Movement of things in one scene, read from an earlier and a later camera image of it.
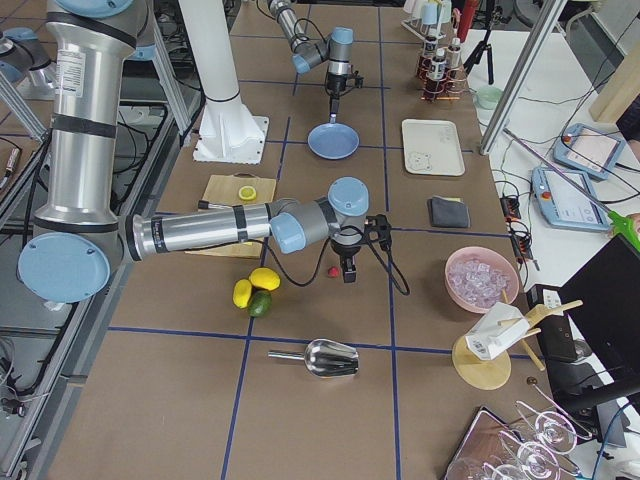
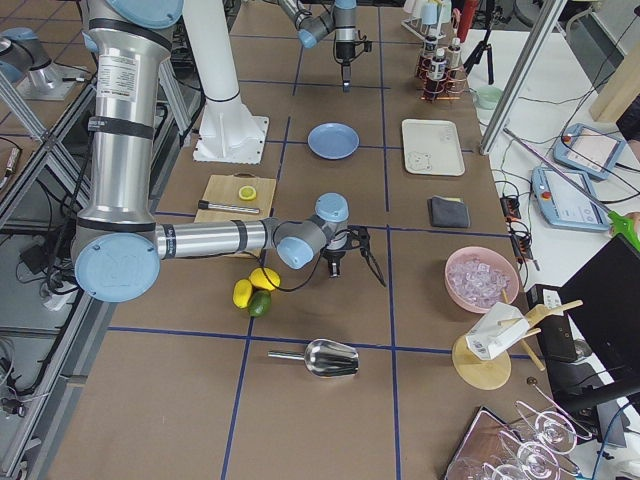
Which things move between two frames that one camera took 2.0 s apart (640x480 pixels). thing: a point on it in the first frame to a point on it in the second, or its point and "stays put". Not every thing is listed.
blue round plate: [333, 141] stays put
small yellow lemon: [242, 292] stays put
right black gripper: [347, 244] to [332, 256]
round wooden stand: [487, 374] stays put
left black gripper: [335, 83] to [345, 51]
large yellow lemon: [265, 277] stays put
